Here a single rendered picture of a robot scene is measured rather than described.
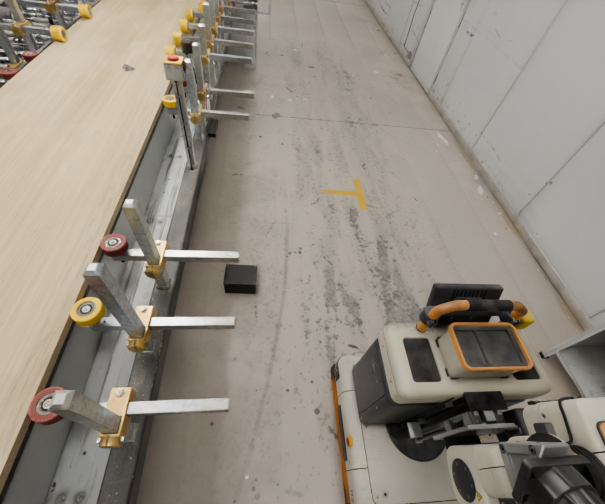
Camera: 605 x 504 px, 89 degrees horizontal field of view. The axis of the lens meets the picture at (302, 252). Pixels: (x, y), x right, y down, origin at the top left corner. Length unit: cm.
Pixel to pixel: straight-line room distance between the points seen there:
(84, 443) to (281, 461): 89
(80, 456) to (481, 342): 126
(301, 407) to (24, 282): 131
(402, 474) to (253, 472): 67
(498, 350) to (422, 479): 70
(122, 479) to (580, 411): 107
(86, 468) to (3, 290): 57
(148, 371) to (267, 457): 84
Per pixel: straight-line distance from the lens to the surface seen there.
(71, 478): 126
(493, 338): 120
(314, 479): 180
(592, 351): 269
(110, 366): 131
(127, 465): 113
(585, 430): 81
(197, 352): 192
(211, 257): 116
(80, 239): 127
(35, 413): 102
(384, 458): 159
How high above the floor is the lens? 177
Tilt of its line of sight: 51 degrees down
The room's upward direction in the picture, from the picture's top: 12 degrees clockwise
